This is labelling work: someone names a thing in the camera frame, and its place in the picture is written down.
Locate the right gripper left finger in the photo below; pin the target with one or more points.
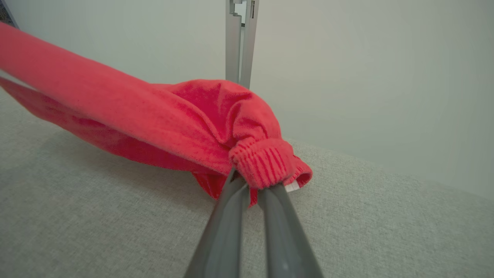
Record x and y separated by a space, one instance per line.
224 239

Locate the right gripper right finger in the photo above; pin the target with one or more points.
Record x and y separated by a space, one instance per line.
285 239

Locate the red shorts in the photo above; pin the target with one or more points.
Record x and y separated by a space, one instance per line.
173 123

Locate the grey fabric sofa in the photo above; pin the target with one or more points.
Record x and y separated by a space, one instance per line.
96 231

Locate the grey metal stand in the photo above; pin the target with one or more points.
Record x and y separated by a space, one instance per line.
233 46

